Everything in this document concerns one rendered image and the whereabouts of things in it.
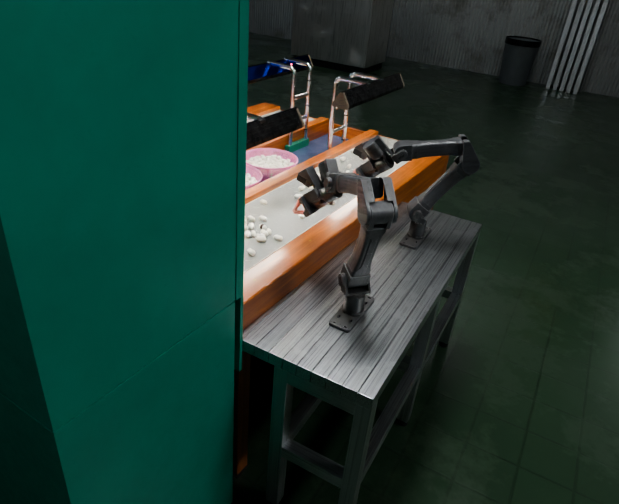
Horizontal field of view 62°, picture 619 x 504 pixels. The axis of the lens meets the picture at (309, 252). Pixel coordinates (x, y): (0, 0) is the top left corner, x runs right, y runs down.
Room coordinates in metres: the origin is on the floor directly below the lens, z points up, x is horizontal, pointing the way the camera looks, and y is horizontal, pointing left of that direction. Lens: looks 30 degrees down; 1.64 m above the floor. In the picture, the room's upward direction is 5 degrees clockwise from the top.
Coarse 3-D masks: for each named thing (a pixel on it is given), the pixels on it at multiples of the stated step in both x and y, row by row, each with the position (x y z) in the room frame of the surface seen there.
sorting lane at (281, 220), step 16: (352, 160) 2.46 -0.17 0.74; (384, 176) 2.29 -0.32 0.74; (272, 192) 1.99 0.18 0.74; (288, 192) 2.00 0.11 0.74; (304, 192) 2.02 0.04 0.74; (256, 208) 1.82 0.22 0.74; (272, 208) 1.84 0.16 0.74; (288, 208) 1.85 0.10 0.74; (336, 208) 1.89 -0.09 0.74; (256, 224) 1.69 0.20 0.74; (272, 224) 1.70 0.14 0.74; (288, 224) 1.72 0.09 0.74; (304, 224) 1.73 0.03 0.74; (272, 240) 1.58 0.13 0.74; (288, 240) 1.60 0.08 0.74; (256, 256) 1.47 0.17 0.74
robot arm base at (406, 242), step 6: (414, 222) 1.82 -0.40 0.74; (426, 222) 1.83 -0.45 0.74; (414, 228) 1.82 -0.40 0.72; (420, 228) 1.81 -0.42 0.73; (426, 228) 1.91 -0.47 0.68; (408, 234) 1.83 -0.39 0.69; (414, 234) 1.81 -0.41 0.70; (420, 234) 1.81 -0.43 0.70; (426, 234) 1.86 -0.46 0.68; (402, 240) 1.79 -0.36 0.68; (408, 240) 1.79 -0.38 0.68; (414, 240) 1.80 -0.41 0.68; (420, 240) 1.80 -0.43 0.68; (408, 246) 1.75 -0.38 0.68; (414, 246) 1.75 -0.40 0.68
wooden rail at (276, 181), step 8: (360, 136) 2.78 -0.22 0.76; (368, 136) 2.80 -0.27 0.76; (344, 144) 2.62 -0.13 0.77; (352, 144) 2.63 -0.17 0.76; (328, 152) 2.47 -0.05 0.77; (336, 152) 2.49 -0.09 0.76; (344, 152) 2.56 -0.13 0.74; (312, 160) 2.34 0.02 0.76; (320, 160) 2.35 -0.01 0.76; (296, 168) 2.22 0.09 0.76; (304, 168) 2.23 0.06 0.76; (280, 176) 2.11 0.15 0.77; (288, 176) 2.12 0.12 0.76; (296, 176) 2.17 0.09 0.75; (264, 184) 2.01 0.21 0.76; (272, 184) 2.01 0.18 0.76; (280, 184) 2.06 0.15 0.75; (248, 192) 1.91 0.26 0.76; (256, 192) 1.92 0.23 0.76; (264, 192) 1.96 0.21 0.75; (248, 200) 1.87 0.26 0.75
